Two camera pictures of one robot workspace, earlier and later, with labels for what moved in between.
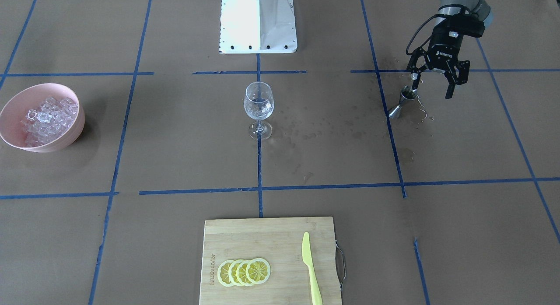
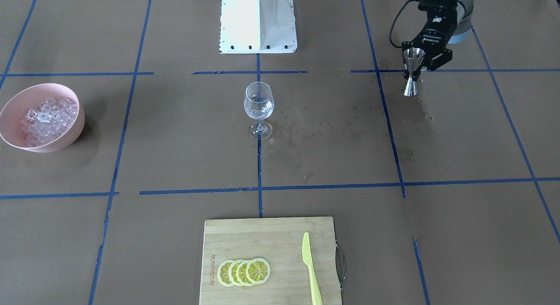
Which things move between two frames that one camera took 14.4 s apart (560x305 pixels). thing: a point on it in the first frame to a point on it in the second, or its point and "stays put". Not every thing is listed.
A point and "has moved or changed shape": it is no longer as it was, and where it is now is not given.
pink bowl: x=42 y=117 stays put
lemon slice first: x=223 y=274 stays put
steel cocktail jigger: x=407 y=92 has moved or changed shape
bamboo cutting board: x=279 y=241 stays put
